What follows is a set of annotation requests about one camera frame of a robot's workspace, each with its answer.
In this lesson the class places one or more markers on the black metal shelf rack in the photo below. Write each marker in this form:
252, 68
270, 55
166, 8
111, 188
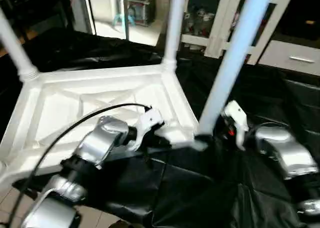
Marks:
30, 10

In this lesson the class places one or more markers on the dark storage box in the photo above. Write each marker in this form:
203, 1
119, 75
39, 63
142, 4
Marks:
141, 8

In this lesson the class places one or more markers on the light blue metal frame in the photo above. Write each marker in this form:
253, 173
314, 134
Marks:
122, 12

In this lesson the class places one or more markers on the white plastic table top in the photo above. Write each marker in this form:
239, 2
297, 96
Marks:
75, 97

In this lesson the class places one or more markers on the white plastic table leg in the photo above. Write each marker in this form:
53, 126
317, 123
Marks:
175, 25
235, 57
17, 42

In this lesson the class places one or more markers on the white drawer unit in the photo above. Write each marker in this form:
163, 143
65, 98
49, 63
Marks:
295, 57

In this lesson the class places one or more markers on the black mat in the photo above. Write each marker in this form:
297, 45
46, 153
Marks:
280, 102

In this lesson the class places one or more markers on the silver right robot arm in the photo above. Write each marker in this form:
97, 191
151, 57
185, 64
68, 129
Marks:
285, 158

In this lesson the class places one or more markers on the black box yellow label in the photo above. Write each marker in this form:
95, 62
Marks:
305, 12

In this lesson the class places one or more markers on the white glass-door cabinet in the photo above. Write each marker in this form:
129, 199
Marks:
210, 17

